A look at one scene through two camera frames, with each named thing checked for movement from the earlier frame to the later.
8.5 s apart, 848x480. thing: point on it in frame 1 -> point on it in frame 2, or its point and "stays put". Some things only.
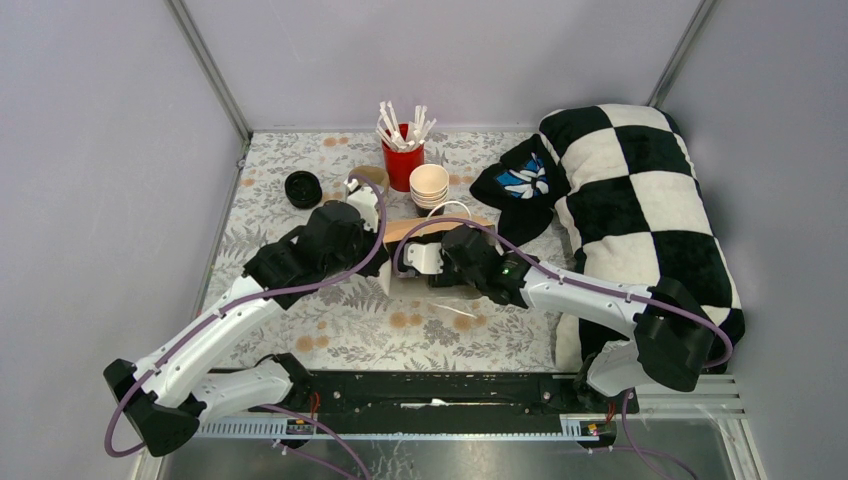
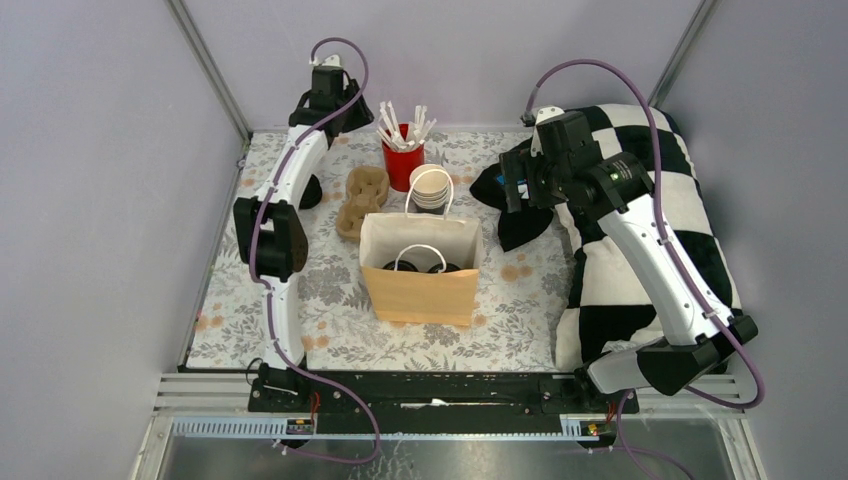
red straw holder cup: (399, 164) stays put
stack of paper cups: (429, 188) stays put
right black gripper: (448, 277) -> (522, 166)
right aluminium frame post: (691, 37) stays put
